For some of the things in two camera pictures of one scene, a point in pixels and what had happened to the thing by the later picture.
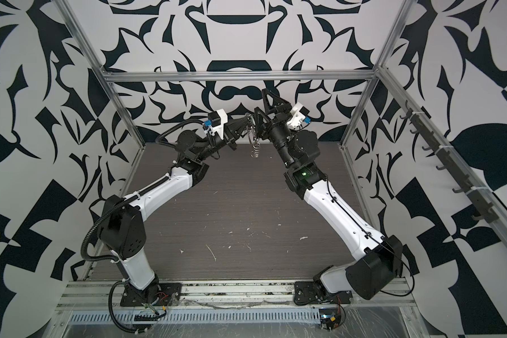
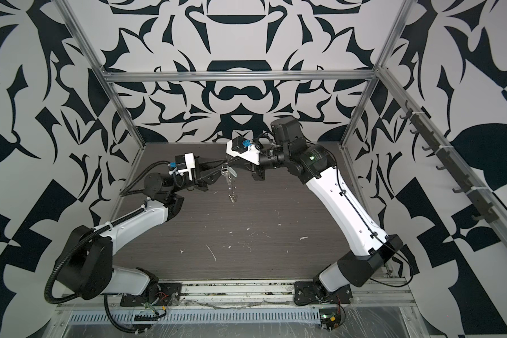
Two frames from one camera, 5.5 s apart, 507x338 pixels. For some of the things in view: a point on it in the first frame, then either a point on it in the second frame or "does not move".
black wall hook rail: (480, 203) does not move
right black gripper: (277, 115) -> (260, 173)
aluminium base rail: (228, 296) does not move
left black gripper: (229, 133) -> (201, 178)
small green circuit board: (329, 318) does not move
